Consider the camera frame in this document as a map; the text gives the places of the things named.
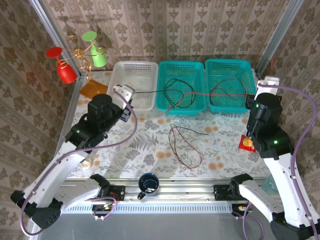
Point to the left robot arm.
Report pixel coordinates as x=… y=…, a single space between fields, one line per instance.
x=57 y=170

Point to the red snack packet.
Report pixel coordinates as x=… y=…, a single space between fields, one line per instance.
x=243 y=147

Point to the teal plastic basket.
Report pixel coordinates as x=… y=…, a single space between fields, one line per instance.
x=181 y=70
x=231 y=67

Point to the red plastic wine glass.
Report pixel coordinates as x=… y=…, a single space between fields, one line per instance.
x=66 y=72

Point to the white plastic basket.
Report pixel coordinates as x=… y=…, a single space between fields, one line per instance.
x=140 y=80

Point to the green plastic wine glass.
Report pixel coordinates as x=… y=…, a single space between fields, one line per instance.
x=98 y=58

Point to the translucent teal cup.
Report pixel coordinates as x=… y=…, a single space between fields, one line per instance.
x=268 y=186

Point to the dark blue mug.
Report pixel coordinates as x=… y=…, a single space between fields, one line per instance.
x=148 y=185

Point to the grey metal panel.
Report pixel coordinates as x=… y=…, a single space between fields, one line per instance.
x=162 y=227

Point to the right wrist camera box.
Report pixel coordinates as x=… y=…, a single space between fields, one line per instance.
x=271 y=81

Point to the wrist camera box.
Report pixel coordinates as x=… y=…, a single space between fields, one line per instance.
x=271 y=81
x=122 y=93

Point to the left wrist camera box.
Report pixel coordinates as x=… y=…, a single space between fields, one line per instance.
x=122 y=93

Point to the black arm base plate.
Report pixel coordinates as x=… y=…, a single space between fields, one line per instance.
x=120 y=192
x=220 y=192

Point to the aluminium frame post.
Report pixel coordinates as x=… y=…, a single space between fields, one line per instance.
x=280 y=32
x=52 y=32

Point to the aluminium mounting rail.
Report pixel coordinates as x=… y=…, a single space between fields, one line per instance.
x=187 y=190

